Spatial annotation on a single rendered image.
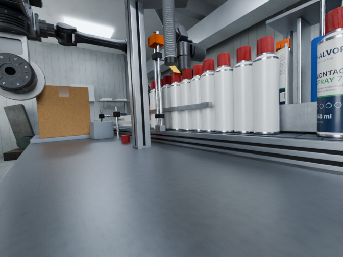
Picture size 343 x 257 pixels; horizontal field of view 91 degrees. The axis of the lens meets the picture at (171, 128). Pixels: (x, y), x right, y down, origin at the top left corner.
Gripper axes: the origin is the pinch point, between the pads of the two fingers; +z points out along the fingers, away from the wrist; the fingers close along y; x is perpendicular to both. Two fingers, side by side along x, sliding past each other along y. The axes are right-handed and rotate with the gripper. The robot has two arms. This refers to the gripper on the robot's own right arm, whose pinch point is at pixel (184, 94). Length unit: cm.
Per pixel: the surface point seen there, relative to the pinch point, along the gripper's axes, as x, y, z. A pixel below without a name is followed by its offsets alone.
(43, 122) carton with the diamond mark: 47, 56, 9
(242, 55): 7.3, -29.4, -4.9
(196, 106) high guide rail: 10.4, -16.9, 6.0
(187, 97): 7.6, -10.2, 2.5
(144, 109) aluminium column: 20.2, -3.4, 6.0
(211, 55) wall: -343, 272, -162
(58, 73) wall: 1, 640, -154
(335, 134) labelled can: 8.6, -45.9, 12.6
